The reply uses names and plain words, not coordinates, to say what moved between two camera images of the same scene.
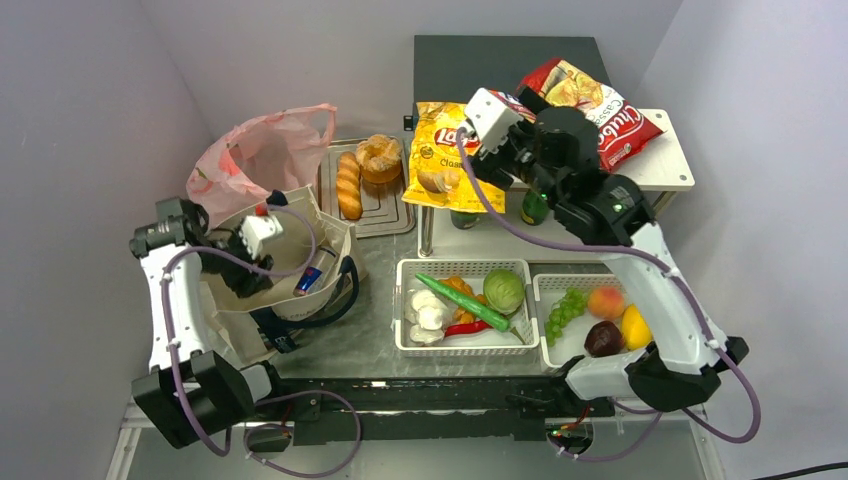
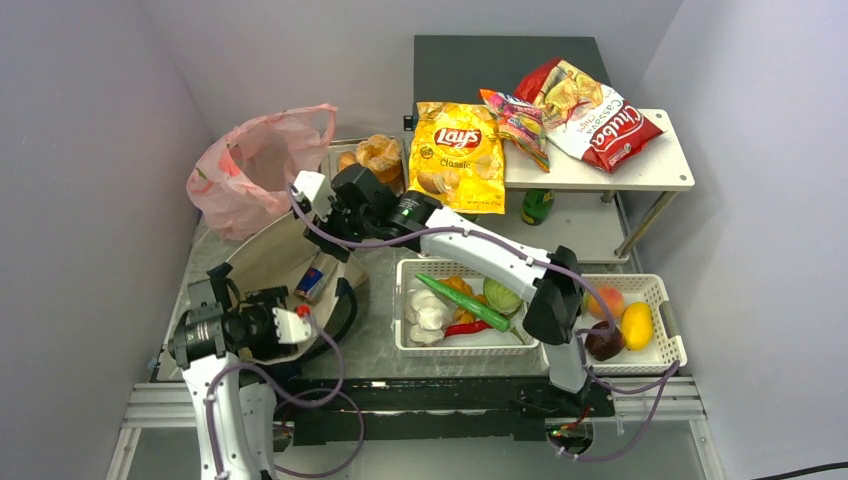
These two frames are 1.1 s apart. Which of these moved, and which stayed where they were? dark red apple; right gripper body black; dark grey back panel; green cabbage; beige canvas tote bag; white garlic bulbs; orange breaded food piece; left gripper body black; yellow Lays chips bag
Moved: right gripper body black; left gripper body black; beige canvas tote bag
Stayed: yellow Lays chips bag; dark grey back panel; orange breaded food piece; white garlic bulbs; dark red apple; green cabbage
